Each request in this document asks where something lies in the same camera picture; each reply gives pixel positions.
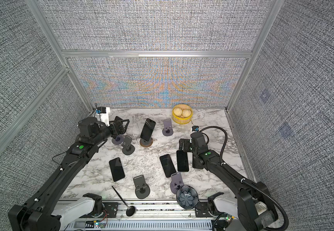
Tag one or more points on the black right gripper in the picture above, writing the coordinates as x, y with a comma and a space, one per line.
187, 143

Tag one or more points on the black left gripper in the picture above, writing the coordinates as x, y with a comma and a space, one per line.
121, 130

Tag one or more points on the purple-edged black phone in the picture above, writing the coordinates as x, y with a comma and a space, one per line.
167, 165

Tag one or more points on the teal-edged black phone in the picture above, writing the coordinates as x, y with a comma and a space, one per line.
117, 169

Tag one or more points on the blue-edged phone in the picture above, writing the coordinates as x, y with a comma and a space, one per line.
118, 120

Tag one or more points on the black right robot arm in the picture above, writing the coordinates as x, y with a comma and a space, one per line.
255, 207

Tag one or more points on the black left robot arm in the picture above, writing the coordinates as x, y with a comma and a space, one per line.
38, 213

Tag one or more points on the purple-grey back stand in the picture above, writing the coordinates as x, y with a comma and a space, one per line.
168, 128

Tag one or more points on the dark grey round stand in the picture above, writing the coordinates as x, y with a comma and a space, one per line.
128, 147

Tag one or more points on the wooden base phone stand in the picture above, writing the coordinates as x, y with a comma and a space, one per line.
145, 143

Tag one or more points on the cracked black phone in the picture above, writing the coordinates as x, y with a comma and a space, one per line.
148, 129

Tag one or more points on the purple front phone stand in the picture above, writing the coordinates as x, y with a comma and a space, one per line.
176, 182

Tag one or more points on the dark grey front stand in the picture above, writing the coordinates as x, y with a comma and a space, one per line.
142, 189

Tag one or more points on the yellow steamer basket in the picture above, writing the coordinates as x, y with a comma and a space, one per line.
180, 119

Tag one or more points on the right bun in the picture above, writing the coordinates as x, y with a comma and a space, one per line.
186, 113

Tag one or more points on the bun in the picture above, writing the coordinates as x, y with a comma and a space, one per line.
186, 113
177, 111

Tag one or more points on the left bun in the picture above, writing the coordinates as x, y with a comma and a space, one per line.
177, 111

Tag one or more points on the dark flower-shaped bowl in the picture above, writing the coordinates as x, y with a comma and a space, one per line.
187, 197

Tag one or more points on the black ladle spoon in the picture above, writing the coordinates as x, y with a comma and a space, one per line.
131, 210

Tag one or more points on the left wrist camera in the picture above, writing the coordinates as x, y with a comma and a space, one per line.
103, 113

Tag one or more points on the aluminium front rail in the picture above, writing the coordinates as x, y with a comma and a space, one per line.
151, 215

